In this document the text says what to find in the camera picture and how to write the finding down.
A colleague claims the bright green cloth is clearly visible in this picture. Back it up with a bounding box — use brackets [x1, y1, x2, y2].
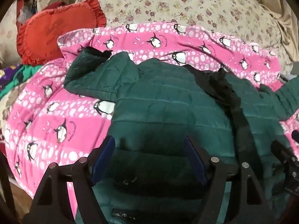
[0, 64, 44, 99]

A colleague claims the purple cloth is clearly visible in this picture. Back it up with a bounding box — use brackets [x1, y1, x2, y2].
[0, 64, 24, 90]

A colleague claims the dark green quilted jacket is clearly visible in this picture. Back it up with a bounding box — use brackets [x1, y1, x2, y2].
[64, 47, 299, 224]

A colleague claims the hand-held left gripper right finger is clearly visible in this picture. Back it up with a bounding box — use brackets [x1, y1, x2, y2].
[183, 135, 279, 224]

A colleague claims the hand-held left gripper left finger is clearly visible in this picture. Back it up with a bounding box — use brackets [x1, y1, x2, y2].
[22, 135, 116, 224]

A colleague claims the grey cloth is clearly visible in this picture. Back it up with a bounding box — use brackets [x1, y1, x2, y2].
[279, 73, 296, 84]

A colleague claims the floral bed sheet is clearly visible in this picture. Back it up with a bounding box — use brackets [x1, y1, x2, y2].
[74, 0, 292, 68]

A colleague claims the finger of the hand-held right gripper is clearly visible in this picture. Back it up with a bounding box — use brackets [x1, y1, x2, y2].
[270, 140, 295, 166]

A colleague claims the beige curtain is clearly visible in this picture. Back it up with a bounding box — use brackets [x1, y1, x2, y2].
[256, 0, 299, 62]

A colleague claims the pink penguin print blanket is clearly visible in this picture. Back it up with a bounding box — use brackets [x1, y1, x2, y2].
[2, 21, 299, 220]

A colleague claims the red ruffled pillow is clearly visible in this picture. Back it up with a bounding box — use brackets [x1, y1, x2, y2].
[16, 0, 107, 67]

